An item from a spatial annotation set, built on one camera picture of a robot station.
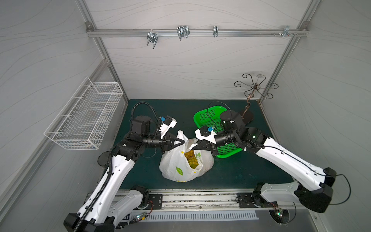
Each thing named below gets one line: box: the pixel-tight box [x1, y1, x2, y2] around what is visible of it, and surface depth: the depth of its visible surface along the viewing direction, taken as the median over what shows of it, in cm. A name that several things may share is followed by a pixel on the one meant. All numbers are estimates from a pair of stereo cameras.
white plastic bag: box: [159, 130, 215, 183], surface depth 66 cm
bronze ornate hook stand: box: [233, 73, 279, 119], surface depth 90 cm
